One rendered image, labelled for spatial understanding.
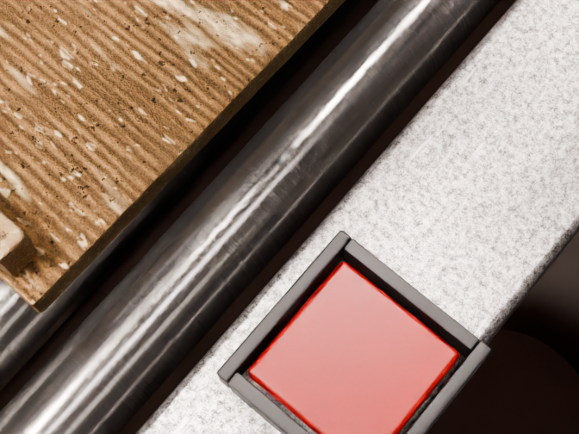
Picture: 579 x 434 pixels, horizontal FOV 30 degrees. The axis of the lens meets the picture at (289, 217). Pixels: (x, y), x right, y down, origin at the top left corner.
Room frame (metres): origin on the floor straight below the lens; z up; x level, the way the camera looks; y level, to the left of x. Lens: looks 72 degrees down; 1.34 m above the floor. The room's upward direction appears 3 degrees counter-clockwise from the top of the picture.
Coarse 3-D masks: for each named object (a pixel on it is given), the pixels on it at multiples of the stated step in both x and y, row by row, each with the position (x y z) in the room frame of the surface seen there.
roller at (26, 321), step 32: (352, 0) 0.25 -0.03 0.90; (320, 32) 0.23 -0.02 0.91; (288, 64) 0.22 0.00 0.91; (256, 96) 0.20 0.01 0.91; (224, 128) 0.19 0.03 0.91; (192, 160) 0.17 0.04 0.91; (160, 192) 0.16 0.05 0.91; (128, 224) 0.14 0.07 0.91; (0, 288) 0.12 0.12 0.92; (0, 320) 0.10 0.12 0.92; (32, 320) 0.10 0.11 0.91; (64, 320) 0.11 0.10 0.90; (0, 352) 0.09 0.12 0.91; (32, 352) 0.09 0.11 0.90; (0, 384) 0.08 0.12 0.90
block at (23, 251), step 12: (0, 216) 0.13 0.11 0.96; (0, 228) 0.13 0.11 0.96; (12, 228) 0.13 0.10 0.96; (0, 240) 0.12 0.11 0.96; (12, 240) 0.12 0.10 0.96; (24, 240) 0.12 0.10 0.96; (0, 252) 0.12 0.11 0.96; (12, 252) 0.12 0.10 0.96; (24, 252) 0.12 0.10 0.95; (36, 252) 0.12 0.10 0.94; (0, 264) 0.12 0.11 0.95; (12, 264) 0.12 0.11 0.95; (24, 264) 0.12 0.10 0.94; (12, 276) 0.12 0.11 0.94
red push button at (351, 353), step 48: (336, 288) 0.11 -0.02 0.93; (288, 336) 0.09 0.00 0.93; (336, 336) 0.09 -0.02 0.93; (384, 336) 0.09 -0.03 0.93; (432, 336) 0.08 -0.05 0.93; (288, 384) 0.07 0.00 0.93; (336, 384) 0.07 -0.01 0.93; (384, 384) 0.07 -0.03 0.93; (432, 384) 0.07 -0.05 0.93; (336, 432) 0.05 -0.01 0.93; (384, 432) 0.05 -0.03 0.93
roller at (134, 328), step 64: (384, 0) 0.24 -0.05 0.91; (448, 0) 0.24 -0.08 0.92; (320, 64) 0.22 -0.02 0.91; (384, 64) 0.21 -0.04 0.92; (320, 128) 0.18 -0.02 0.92; (384, 128) 0.18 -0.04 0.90; (256, 192) 0.15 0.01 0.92; (320, 192) 0.15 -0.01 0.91; (192, 256) 0.12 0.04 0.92; (256, 256) 0.13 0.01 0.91; (128, 320) 0.10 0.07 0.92; (192, 320) 0.10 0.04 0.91; (64, 384) 0.08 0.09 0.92; (128, 384) 0.07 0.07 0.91
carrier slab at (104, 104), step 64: (0, 0) 0.24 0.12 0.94; (64, 0) 0.24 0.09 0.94; (128, 0) 0.24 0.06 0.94; (192, 0) 0.23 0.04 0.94; (256, 0) 0.23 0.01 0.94; (320, 0) 0.23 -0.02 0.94; (0, 64) 0.21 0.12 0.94; (64, 64) 0.21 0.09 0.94; (128, 64) 0.21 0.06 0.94; (192, 64) 0.20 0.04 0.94; (256, 64) 0.20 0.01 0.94; (0, 128) 0.18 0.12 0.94; (64, 128) 0.18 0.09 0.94; (128, 128) 0.18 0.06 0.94; (192, 128) 0.17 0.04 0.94; (0, 192) 0.15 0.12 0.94; (64, 192) 0.15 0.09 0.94; (128, 192) 0.15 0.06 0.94; (64, 256) 0.12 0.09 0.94
